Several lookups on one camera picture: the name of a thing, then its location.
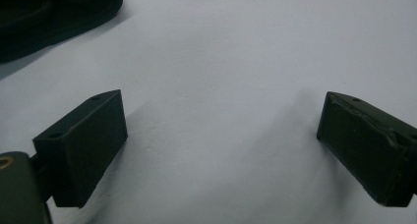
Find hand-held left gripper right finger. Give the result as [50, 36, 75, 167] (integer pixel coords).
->
[316, 91, 417, 208]

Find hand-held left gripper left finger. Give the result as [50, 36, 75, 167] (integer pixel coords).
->
[32, 89, 129, 208]

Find black glove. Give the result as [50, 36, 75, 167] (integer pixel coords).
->
[0, 0, 124, 65]

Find grey table mat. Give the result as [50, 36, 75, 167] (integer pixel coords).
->
[0, 0, 417, 224]

